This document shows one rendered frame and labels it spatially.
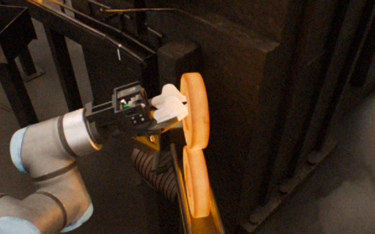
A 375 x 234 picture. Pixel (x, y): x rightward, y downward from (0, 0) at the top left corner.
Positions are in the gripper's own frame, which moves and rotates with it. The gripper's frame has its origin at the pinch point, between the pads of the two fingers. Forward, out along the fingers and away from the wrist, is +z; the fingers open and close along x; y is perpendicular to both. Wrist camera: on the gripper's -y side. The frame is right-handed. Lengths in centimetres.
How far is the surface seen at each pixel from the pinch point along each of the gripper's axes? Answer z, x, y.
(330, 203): 39, 22, -102
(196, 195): -4.7, -13.7, -10.5
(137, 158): -23.1, 18.6, -31.8
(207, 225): -5.2, -14.3, -22.0
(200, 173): -2.6, -10.6, -8.2
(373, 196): 59, 22, -107
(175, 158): -8.8, 2.1, -17.1
